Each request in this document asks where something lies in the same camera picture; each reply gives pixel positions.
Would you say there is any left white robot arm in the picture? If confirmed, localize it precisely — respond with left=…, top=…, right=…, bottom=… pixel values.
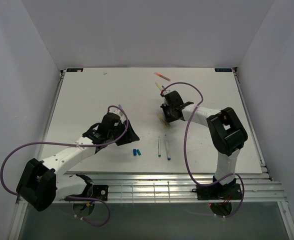
left=16, top=112, right=140, bottom=212

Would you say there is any yellow slim pen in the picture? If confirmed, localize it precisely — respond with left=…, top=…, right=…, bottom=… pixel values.
left=155, top=82, right=163, bottom=92

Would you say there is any aluminium frame rail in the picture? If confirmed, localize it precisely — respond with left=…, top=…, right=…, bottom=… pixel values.
left=16, top=172, right=288, bottom=204

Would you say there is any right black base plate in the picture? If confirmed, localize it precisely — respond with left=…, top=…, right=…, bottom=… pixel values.
left=191, top=183, right=243, bottom=201

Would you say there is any blue corner label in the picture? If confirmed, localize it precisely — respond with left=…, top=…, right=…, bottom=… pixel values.
left=214, top=68, right=233, bottom=73
left=66, top=68, right=84, bottom=73

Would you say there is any right blue corner label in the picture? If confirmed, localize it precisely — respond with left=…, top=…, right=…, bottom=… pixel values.
left=214, top=68, right=233, bottom=73

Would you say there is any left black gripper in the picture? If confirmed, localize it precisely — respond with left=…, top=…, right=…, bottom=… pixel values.
left=108, top=119, right=140, bottom=146

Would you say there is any left blue corner label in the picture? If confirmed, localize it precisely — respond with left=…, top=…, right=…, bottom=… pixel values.
left=66, top=68, right=84, bottom=73

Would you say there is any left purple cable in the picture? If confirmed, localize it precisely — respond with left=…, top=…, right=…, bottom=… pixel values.
left=0, top=105, right=130, bottom=227

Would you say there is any orange highlighter pen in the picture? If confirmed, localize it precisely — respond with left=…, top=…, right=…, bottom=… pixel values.
left=154, top=72, right=171, bottom=82

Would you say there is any blue cap white marker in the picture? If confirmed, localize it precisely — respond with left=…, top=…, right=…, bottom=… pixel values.
left=164, top=134, right=171, bottom=161

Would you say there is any purple cable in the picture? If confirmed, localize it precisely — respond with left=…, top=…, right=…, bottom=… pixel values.
left=161, top=81, right=246, bottom=219
left=0, top=105, right=130, bottom=227

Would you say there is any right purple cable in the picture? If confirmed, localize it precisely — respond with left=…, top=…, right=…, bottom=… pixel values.
left=161, top=81, right=246, bottom=219

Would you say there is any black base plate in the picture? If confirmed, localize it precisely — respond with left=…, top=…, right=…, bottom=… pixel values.
left=191, top=183, right=243, bottom=201
left=65, top=184, right=109, bottom=201

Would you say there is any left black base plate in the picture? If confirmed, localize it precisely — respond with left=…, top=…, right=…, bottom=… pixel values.
left=65, top=184, right=109, bottom=201

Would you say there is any yellow highlighter pen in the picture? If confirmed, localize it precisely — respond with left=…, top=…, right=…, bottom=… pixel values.
left=157, top=114, right=169, bottom=129

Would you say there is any green acrylic marker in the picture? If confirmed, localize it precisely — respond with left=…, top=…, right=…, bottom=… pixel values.
left=157, top=136, right=162, bottom=158

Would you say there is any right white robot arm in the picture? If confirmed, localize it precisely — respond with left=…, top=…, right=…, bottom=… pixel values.
left=160, top=91, right=248, bottom=199

